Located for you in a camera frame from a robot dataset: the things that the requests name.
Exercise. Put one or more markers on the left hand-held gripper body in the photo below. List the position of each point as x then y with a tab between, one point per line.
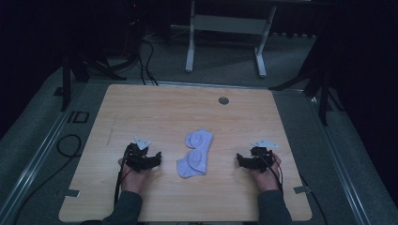
136	156

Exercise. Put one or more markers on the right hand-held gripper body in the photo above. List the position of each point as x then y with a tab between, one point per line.
262	157

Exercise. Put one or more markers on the person's right hand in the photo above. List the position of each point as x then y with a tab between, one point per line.
268	178

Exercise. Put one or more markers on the person's left hand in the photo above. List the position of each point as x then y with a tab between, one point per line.
133	178

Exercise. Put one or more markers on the light blue sock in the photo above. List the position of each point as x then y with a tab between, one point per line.
191	164
199	139

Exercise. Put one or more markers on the round grey table grommet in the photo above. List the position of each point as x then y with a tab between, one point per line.
223	100

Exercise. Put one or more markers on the black tripod stand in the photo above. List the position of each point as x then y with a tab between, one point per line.
66	84
322	93

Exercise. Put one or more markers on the metal floor rail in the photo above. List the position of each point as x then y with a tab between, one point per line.
339	162
34	162

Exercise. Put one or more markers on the white metal desk frame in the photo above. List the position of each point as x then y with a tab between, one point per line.
230	25

